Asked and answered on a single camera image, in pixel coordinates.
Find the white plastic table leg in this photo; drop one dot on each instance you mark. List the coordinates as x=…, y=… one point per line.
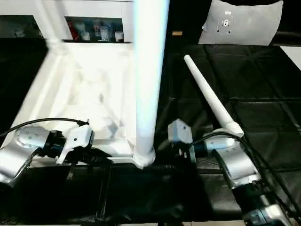
x=148, y=70
x=211, y=94
x=50, y=26

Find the white plastic table top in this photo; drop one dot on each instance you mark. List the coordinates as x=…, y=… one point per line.
x=82, y=82

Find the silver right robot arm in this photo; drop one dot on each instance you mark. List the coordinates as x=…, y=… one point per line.
x=237, y=162

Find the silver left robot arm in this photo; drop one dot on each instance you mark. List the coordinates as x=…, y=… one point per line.
x=21, y=146

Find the black work mat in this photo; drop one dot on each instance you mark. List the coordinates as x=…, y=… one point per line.
x=258, y=82

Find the small white box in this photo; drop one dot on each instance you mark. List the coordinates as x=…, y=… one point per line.
x=118, y=36

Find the red box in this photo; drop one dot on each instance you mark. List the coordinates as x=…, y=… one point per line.
x=74, y=31

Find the white flat board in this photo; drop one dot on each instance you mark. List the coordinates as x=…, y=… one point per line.
x=291, y=54

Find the white cabinet with glass doors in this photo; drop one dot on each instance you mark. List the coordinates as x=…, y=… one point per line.
x=82, y=9

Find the black device with red light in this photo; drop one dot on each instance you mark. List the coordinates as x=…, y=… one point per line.
x=288, y=36

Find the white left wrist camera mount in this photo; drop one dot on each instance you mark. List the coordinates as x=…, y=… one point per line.
x=77, y=139

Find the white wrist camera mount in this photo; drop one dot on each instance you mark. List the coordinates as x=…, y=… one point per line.
x=179, y=130
x=77, y=139

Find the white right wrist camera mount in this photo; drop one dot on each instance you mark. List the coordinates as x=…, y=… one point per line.
x=179, y=130

